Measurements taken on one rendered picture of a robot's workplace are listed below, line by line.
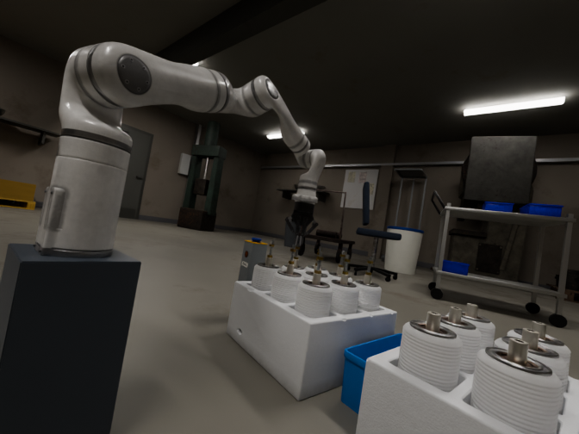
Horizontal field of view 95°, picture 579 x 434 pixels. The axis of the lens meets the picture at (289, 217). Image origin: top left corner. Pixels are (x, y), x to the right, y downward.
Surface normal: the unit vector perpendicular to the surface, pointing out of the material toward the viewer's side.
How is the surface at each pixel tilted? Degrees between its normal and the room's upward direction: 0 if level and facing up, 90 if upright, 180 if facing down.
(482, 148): 90
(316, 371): 90
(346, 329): 90
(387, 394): 90
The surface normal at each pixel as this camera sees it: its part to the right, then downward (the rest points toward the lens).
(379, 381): -0.74, -0.15
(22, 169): 0.77, 0.10
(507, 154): -0.44, -0.11
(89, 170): 0.55, 0.05
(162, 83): 0.93, 0.15
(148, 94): 0.89, 0.36
